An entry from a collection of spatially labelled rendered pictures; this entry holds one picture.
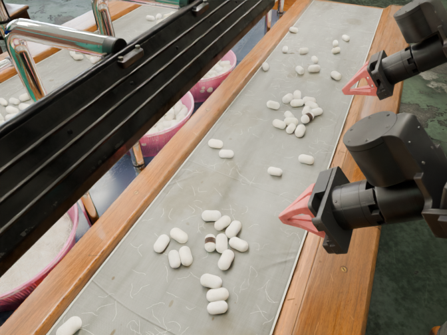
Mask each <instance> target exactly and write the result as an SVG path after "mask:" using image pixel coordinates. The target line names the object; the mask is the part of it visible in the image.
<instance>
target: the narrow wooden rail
mask: <svg viewBox="0 0 447 335"><path fill-rule="evenodd" d="M312 2H313V0H296V2H294V4H293V5H292V6H291V7H290V8H289V9H288V10H287V11H286V13H285V14H284V15H283V16H282V17H281V18H280V19H279V20H278V22H276V24H274V26H273V27H272V28H271V29H270V30H269V31H268V32H267V34H266V35H265V36H264V37H263V38H262V39H261V40H260V41H259V42H258V43H257V44H256V45H255V46H254V48H253V49H252V50H251V51H250V52H249V53H248V54H247V56H246V57H245V58H244V59H243V60H242V61H241V62H240V63H239V64H238V65H237V66H236V67H235V69H234V70H233V71H232V72H231V73H230V74H229V75H228V77H227V78H226V79H225V80H224V81H223V82H222V83H221V84H220V85H219V86H218V87H217V88H216V90H215V91H214V92H213V93H212V94H211V95H210V96H209V98H208V99H207V100H206V101H205V102H204V103H203V104H202V105H201V106H200V107H199V108H198V109H197V110H196V112H195V113H194V114H193V115H192V116H191V117H190V119H189V120H188V121H187V122H186V123H185V124H184V125H183V126H182V127H181V128H180V129H179V130H178V131H177V133H176V134H175V135H174V136H173V137H172V138H171V140H170V141H169V142H168V143H167V144H166V145H165V146H164V147H163V148H162V149H161V150H160V151H159V153H158V154H157V155H156V156H155V157H154V159H153V160H152V161H151V162H150V163H149V164H148V165H147V166H146V167H145V168H144V169H143V170H142V171H141V172H140V173H139V175H138V176H137V177H136V178H135V179H134V180H133V181H132V183H131V184H130V185H129V186H128V187H127V188H126V189H125V190H124V191H123V192H122V193H121V194H120V195H119V197H118V198H117V199H116V200H115V201H114V202H113V204H112V205H111V206H110V207H109V208H108V209H107V210H106V211H105V212H104V213H103V214H102V215H101V216H100V218H99V219H98V220H97V221H96V222H95V223H94V225H93V226H92V227H91V228H90V229H89V230H88V231H87V232H86V233H85V234H84V235H83V236H82V237H81V239H80V240H79V241H78V242H77V243H76V244H75V245H74V247H73V248H72V249H71V250H70V251H69V252H68V253H67V254H66V255H65V256H64V257H63V258H62V260H61V261H60V262H59V263H58V264H57V265H56V266H55V268H54V269H53V270H52V271H51V272H50V273H49V274H48V275H47V276H46V277H45V278H44V279H43V281H42V282H41V283H40V284H39V285H38V286H37V287H36V289H35V290H34V291H33V292H32V293H31V294H30V295H29V296H28V297H27V298H26V299H25V300H24V301H23V303H22V304H21V305H20V306H19V307H18V308H17V309H16V311H14V313H12V315H11V316H10V317H9V318H8V319H7V320H6V321H5V322H4V324H3V325H2V326H1V327H0V335H46V334H47V333H48V331H49V330H50V329H51V328H52V327H53V325H54V324H55V323H56V321H57V320H58V319H59V318H60V317H61V315H62V314H63V313H64V311H65V310H66V309H67V308H68V307H69V305H70V304H71V303H72V301H73V300H74V299H75V298H76V297H77V295H78V294H79V293H80V291H81V290H82V289H83V288H84V287H85V285H86V284H87V283H88V281H89V280H90V279H91V278H92V277H93V275H94V274H95V273H96V271H97V270H98V269H99V268H100V267H101V265H102V264H103V263H104V262H105V260H106V259H107V258H108V257H109V255H110V254H111V253H112V252H113V250H114V249H115V248H116V247H117V245H118V244H119V243H120V242H121V240H122V239H123V238H124V237H125V235H126V234H127V233H128V232H129V230H130V229H131V228H132V227H133V225H134V224H135V223H136V222H137V220H138V219H139V218H140V217H141V215H142V214H143V213H144V212H145V210H146V209H147V208H148V207H149V205H150V204H151V203H152V202H153V201H154V199H155V198H156V197H157V195H158V194H159V193H160V192H161V191H162V189H163V188H164V186H165V185H166V184H167V183H168V182H169V180H170V179H171V178H172V176H173V175H174V174H175V173H176V172H177V170H178V169H179V168H180V166H181V165H182V164H183V163H184V162H185V160H186V159H187V158H188V156H189V155H190V154H191V153H192V152H193V151H194V149H195V148H196V146H197V145H198V144H199V143H200V142H201V141H202V139H203V138H204V136H205V135H206V134H207V133H208V132H209V131H210V129H211V128H212V126H213V125H214V124H215V123H216V122H217V120H218V119H219V118H220V116H221V115H222V114H223V113H224V112H225V110H226V109H227V108H228V106H229V105H230V104H231V103H232V102H233V100H234V99H235V98H236V96H237V95H238V94H239V93H240V92H241V90H242V89H243V88H244V86H245V85H246V84H247V83H248V82H249V80H250V79H251V78H252V76H253V75H254V74H255V73H256V72H257V70H258V69H259V68H260V66H261V65H262V64H263V63H264V62H265V60H266V59H267V58H268V56H269V55H270V54H271V53H272V52H273V50H274V49H275V48H276V46H277V45H278V44H279V43H280V42H281V40H282V39H283V38H284V36H285V35H286V34H287V33H288V32H289V28H290V27H292V26H293V25H294V24H295V23H296V22H297V20H298V19H299V18H300V16H302V14H303V13H304V12H305V10H306V9H307V8H308V6H310V4H311V3H312Z"/></svg>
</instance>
